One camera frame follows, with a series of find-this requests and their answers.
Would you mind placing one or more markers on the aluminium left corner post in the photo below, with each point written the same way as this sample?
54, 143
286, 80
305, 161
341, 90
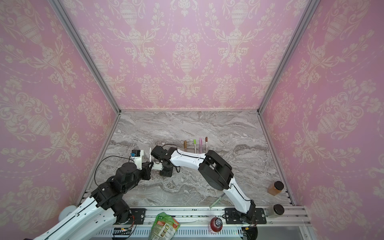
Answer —
73, 33

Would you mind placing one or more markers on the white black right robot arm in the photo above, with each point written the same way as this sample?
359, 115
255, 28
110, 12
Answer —
215, 170

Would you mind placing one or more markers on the amber jar black lid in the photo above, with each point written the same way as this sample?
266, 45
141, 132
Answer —
276, 188

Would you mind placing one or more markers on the aluminium right corner post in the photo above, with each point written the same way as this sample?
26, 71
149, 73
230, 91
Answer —
295, 39

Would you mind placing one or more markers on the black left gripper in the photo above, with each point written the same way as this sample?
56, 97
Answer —
146, 167

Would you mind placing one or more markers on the green snack bag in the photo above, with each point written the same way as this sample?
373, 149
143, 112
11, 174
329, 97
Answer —
164, 227

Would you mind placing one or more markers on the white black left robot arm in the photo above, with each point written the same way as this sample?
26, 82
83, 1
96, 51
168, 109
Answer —
103, 208

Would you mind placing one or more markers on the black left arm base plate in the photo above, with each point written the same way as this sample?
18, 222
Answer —
134, 216

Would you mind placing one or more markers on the aluminium front rail frame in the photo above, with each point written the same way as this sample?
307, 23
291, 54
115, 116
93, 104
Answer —
294, 224

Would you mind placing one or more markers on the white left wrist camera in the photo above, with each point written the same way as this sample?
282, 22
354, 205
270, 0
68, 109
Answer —
137, 157

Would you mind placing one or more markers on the red emergency stop button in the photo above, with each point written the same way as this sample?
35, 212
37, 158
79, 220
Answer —
216, 225

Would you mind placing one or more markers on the aluminium corner post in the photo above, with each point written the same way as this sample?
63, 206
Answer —
73, 33
295, 39

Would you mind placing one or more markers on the clear jar black lid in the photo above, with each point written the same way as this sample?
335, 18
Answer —
275, 211

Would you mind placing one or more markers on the pale green pen dark tip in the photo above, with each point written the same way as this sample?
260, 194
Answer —
216, 201

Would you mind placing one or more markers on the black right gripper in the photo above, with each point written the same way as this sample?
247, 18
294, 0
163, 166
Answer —
166, 170

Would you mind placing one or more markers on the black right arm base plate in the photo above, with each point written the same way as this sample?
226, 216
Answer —
234, 217

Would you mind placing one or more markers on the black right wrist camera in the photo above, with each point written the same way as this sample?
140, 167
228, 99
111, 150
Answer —
161, 154

